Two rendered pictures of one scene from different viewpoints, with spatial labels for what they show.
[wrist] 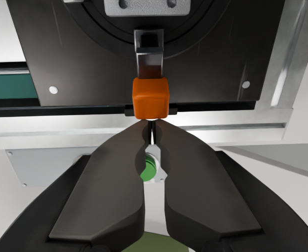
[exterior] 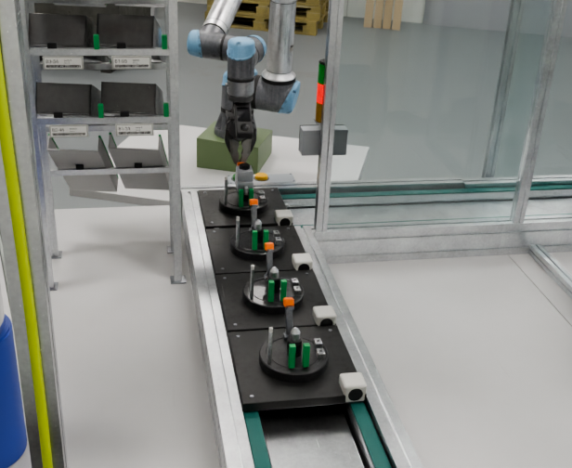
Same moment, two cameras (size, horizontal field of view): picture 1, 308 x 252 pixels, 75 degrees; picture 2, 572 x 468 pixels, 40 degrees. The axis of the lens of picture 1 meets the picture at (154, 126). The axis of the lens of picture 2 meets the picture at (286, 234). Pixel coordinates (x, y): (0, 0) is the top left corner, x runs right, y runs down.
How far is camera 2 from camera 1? 2.21 m
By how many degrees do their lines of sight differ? 34
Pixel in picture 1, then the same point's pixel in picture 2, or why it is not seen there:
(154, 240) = (223, 165)
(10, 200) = not seen: hidden behind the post
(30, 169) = (287, 177)
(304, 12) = (190, 206)
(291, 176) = (136, 195)
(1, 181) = not seen: hidden behind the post
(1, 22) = (296, 214)
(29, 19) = (277, 199)
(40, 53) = (275, 195)
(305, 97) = (149, 219)
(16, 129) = (289, 186)
